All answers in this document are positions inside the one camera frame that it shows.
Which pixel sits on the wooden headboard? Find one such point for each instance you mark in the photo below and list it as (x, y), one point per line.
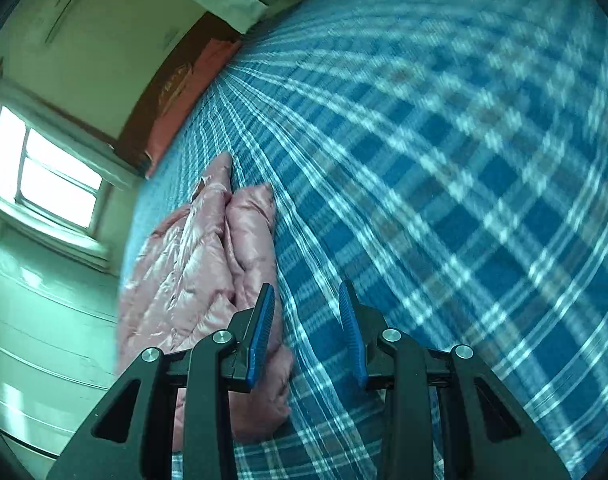
(141, 125)

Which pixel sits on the pink puffer jacket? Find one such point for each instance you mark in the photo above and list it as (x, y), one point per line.
(194, 260)

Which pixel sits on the red pillow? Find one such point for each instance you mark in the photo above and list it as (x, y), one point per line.
(189, 110)

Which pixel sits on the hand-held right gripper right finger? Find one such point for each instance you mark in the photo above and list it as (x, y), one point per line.
(351, 341)

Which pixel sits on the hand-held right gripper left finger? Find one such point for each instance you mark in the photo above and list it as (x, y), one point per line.
(261, 341)

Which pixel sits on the bed with blue plaid sheet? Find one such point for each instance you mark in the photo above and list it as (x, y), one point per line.
(434, 160)

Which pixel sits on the window beside headboard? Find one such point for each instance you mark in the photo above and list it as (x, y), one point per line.
(49, 175)

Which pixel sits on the glass door wardrobe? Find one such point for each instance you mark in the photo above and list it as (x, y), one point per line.
(34, 335)

